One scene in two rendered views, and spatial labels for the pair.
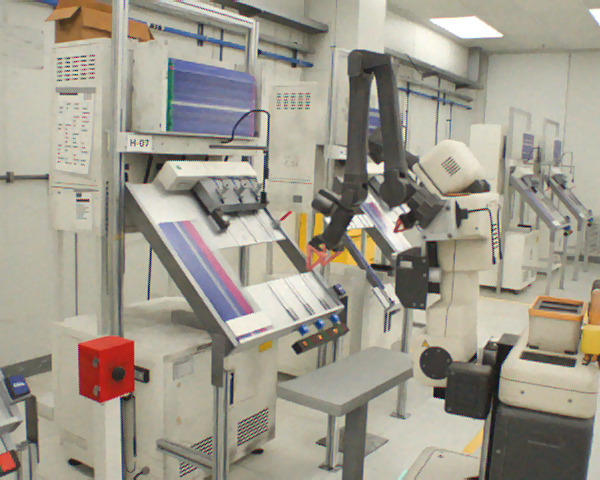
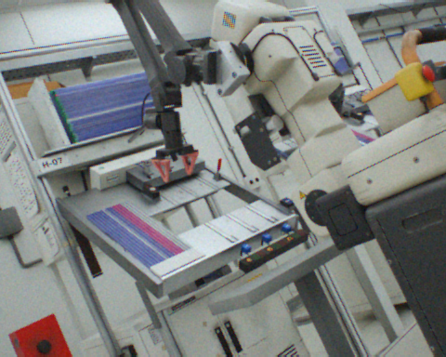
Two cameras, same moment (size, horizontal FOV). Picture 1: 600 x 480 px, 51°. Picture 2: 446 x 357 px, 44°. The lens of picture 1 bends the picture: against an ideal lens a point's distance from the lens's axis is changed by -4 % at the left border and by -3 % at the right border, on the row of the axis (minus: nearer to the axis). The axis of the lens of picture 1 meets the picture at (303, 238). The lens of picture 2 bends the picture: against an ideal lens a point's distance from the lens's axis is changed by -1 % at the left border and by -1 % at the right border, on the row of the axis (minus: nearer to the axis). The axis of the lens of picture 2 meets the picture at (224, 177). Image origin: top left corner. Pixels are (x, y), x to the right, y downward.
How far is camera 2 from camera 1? 98 cm
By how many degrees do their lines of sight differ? 23
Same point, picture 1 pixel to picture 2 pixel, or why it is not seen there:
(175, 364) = (150, 329)
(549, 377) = (382, 147)
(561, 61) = not seen: outside the picture
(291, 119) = (240, 96)
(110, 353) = (29, 330)
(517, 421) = (385, 216)
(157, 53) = (38, 90)
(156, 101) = (53, 125)
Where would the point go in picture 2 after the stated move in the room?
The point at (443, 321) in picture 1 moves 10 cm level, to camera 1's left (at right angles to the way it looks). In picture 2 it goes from (302, 163) to (270, 178)
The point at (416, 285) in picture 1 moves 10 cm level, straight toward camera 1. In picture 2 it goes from (261, 143) to (245, 146)
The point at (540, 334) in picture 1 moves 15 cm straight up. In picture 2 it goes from (385, 116) to (357, 60)
